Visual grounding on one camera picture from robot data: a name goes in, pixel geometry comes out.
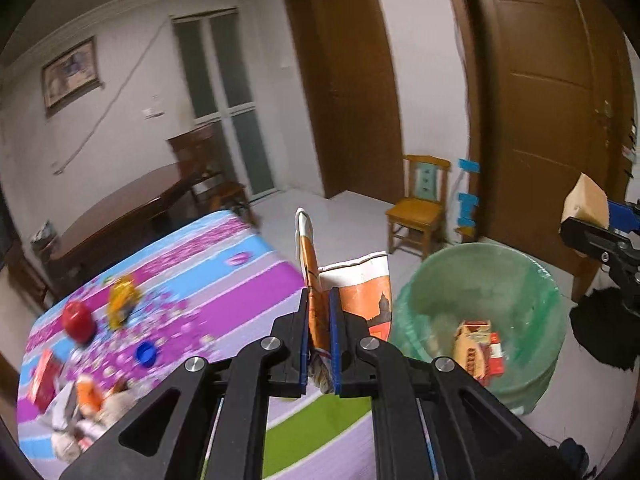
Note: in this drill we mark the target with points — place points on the bin with green liner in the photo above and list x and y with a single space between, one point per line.
450 280

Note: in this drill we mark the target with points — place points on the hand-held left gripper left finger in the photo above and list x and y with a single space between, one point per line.
303 345

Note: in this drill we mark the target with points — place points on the dark wooden table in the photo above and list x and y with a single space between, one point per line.
115 215

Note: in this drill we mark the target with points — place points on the red apple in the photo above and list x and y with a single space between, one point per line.
77 321

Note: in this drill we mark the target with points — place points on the blue bottle cap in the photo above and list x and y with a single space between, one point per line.
146 354

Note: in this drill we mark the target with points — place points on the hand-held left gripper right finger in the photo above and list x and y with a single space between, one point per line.
335 345

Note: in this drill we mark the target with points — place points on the yellow snack packet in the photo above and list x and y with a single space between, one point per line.
122 302

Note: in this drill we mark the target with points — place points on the framed wall picture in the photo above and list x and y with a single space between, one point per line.
70 75

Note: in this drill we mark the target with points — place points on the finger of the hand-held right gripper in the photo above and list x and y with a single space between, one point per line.
590 235
622 215

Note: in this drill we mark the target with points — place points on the blue tape strip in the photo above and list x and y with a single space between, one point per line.
469 165

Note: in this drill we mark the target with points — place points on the frosted glass door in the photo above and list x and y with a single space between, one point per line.
220 100

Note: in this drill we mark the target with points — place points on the dark wooden chair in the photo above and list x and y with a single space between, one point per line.
192 150

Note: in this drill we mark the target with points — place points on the white wall switch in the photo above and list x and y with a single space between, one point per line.
152 113

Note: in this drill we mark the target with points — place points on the orange white paper bag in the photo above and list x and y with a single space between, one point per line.
365 290

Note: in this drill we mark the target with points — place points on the dark blue shoe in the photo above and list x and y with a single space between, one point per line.
574 455

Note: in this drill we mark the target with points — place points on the tan snack packet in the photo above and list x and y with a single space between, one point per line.
470 350

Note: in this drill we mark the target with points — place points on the tan sponge block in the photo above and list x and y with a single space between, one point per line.
585 200

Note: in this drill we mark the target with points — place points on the blue taped patch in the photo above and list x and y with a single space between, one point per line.
468 209

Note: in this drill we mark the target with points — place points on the dark cloth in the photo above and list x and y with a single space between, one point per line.
600 330

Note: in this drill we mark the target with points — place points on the wide brown wooden door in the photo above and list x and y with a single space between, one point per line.
540 110

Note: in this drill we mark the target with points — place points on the small yellow wooden chair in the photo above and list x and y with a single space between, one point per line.
415 210

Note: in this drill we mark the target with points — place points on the narrow brown wooden door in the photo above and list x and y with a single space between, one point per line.
350 85

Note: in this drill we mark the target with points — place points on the pile of wrappers on table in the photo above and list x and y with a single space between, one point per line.
75 430

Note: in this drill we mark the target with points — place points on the red box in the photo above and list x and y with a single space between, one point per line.
44 380

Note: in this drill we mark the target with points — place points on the red white packet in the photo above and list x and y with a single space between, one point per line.
496 357

